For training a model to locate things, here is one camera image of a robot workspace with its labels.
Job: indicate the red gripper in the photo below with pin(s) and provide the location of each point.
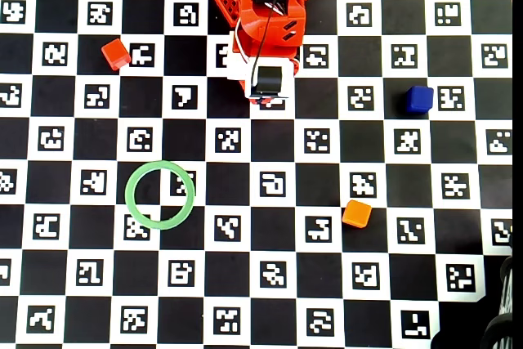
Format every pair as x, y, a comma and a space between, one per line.
273, 78

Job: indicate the blue cube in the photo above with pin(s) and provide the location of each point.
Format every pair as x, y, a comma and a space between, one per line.
419, 99

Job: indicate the red cube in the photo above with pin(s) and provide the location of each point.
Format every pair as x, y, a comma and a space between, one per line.
116, 54

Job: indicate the red robot arm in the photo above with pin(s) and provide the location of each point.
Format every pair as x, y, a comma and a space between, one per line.
249, 22

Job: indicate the orange cube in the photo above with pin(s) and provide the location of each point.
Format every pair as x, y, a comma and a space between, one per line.
356, 213

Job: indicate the black white marker board mat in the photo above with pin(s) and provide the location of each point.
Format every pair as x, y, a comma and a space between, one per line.
245, 283

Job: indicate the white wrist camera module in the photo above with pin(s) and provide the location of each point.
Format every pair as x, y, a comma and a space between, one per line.
271, 81

